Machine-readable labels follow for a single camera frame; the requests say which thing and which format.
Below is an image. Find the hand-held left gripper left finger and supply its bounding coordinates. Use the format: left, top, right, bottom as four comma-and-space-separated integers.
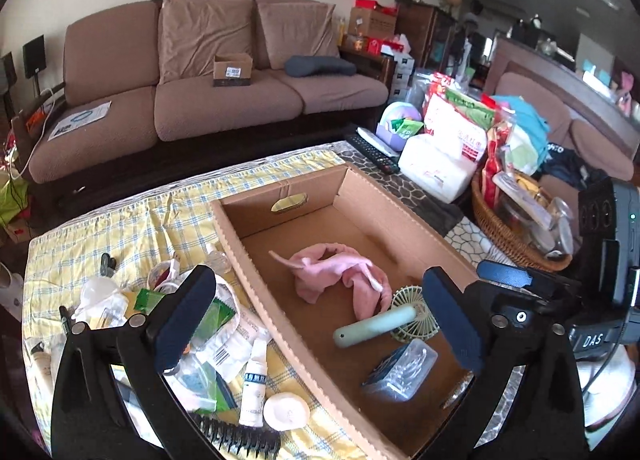
50, 264, 218, 460

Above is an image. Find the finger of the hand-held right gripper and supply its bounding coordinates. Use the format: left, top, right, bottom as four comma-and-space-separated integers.
476, 260, 601, 326

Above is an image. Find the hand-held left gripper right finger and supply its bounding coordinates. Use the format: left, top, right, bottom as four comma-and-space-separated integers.
421, 267, 588, 460

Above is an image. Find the large cardboard box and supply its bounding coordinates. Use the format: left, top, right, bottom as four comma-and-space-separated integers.
209, 162, 501, 460

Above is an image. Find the wicker basket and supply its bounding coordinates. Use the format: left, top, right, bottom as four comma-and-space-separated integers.
471, 167, 573, 272

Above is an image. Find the green packet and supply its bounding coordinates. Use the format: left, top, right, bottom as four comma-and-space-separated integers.
133, 288, 165, 314

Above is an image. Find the white round case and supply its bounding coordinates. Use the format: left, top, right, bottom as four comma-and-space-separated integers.
148, 260, 184, 294

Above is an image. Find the clear plastic box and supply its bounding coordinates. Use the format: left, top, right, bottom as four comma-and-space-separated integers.
361, 338, 440, 401

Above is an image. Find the small clear bottle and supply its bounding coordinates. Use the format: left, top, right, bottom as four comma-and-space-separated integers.
205, 242, 234, 274

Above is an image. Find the green handheld fan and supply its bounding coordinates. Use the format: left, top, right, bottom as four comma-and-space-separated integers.
332, 287, 441, 351

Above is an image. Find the white plastic bag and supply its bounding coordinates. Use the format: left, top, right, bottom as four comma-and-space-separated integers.
74, 275, 132, 330

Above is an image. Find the white spray bottle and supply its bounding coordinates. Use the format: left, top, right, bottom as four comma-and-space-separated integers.
238, 338, 271, 428

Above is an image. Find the brown armchair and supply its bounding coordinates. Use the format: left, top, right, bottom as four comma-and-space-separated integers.
487, 71, 636, 191

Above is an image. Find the yellow checked tablecloth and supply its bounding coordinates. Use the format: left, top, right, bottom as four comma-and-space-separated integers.
22, 147, 381, 460

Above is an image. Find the white tissue pack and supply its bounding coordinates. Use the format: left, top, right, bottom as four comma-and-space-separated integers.
398, 134, 483, 204

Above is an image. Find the black hairbrush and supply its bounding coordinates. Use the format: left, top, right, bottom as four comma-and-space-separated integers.
192, 412, 282, 458

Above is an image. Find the white round pad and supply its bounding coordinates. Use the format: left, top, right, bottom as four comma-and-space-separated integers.
262, 392, 311, 432

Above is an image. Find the pink cloth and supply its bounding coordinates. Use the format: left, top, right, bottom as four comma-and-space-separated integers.
269, 246, 392, 321

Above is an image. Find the blue cloth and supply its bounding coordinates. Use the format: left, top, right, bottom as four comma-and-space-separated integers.
492, 95, 551, 152

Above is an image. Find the small beige bottle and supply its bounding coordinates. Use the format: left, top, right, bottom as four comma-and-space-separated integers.
29, 342, 54, 392

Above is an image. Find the red and white package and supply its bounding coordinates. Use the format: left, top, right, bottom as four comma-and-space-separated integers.
424, 92, 488, 161

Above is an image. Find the black remote control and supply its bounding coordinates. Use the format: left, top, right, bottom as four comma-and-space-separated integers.
346, 134, 401, 175

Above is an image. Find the purple bowl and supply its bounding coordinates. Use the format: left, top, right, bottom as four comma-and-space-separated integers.
376, 101, 425, 151

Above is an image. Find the green bag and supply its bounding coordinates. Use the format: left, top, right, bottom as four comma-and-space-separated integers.
0, 175, 31, 227

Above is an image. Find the brown sofa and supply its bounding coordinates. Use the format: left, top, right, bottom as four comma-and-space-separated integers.
27, 0, 391, 186

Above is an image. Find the white printed paper sheet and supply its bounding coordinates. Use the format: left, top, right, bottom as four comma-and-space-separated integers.
47, 101, 112, 142

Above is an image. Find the dark wooden cabinet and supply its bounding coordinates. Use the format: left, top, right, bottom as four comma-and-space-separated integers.
395, 0, 457, 72

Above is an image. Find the small cardboard box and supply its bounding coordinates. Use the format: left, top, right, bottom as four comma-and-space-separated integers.
212, 53, 254, 88

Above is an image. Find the dark grey pillow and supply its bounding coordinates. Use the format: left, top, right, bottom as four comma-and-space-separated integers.
284, 56, 357, 78

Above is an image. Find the brown shipping carton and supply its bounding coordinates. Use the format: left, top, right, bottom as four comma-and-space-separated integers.
348, 6, 398, 38

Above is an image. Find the black speaker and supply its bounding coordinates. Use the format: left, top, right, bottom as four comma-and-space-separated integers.
22, 36, 47, 78

